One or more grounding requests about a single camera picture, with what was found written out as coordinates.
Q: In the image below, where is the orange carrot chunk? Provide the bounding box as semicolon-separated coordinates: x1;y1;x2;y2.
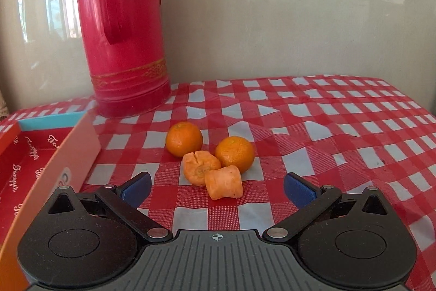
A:
205;165;243;201
183;151;222;187

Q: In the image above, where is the red white checkered tablecloth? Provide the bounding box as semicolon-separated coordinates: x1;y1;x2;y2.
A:
0;74;436;291

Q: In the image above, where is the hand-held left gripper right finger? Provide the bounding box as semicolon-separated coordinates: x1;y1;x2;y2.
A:
262;173;396;242

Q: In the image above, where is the colourful cardboard box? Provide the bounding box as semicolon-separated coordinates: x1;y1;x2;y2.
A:
0;110;103;291

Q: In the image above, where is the orange tangerine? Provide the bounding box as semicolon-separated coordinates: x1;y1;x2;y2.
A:
214;136;256;173
165;121;204;158

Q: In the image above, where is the red thermos flask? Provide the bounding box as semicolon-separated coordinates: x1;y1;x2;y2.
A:
73;0;172;119

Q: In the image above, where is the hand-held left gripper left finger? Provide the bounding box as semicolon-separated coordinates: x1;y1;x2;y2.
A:
40;171;173;241

